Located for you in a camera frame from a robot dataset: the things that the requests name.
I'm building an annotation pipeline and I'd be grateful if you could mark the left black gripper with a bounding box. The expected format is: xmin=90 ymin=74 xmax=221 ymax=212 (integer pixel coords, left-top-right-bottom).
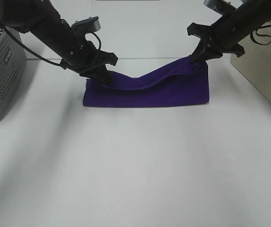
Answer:
xmin=60 ymin=29 xmax=118 ymax=85

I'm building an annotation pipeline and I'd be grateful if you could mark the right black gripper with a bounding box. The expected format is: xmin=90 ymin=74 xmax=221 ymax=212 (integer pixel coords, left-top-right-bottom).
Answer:
xmin=187 ymin=9 xmax=245 ymax=63

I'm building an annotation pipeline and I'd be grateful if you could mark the purple towel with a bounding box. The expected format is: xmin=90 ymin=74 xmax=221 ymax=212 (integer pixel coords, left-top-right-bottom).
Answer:
xmin=83 ymin=57 xmax=210 ymax=108

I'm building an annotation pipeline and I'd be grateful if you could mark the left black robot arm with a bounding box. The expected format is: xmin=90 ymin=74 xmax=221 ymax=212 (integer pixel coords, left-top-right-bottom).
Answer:
xmin=0 ymin=0 xmax=118 ymax=84

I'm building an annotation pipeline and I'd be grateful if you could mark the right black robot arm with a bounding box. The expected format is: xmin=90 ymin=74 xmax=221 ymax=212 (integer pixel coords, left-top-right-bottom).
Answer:
xmin=187 ymin=0 xmax=271 ymax=63

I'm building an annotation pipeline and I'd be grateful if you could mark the beige storage bin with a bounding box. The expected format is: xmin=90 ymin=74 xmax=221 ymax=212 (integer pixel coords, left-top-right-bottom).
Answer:
xmin=230 ymin=27 xmax=271 ymax=102

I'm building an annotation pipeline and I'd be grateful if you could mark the grey perforated laundry basket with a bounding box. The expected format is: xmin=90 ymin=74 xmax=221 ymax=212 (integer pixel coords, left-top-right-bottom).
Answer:
xmin=0 ymin=26 xmax=27 ymax=128

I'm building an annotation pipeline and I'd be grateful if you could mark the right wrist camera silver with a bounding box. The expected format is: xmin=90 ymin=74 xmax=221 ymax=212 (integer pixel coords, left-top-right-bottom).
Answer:
xmin=203 ymin=0 xmax=237 ymax=15

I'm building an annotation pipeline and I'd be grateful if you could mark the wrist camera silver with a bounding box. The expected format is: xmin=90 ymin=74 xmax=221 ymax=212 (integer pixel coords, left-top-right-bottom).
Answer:
xmin=203 ymin=0 xmax=237 ymax=15
xmin=71 ymin=16 xmax=101 ymax=34

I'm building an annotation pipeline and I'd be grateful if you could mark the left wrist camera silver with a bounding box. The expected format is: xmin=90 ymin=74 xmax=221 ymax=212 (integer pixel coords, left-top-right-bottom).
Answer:
xmin=71 ymin=16 xmax=101 ymax=34

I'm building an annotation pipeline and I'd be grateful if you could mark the right black cable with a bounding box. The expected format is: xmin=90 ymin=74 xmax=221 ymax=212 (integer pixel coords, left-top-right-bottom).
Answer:
xmin=250 ymin=18 xmax=271 ymax=45

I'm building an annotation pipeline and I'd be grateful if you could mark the black cable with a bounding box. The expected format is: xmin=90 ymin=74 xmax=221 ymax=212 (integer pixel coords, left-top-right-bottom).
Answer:
xmin=250 ymin=18 xmax=271 ymax=45
xmin=0 ymin=4 xmax=102 ymax=68

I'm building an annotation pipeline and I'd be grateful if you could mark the left black cable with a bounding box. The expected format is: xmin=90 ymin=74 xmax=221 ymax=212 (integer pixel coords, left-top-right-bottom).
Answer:
xmin=0 ymin=4 xmax=102 ymax=68

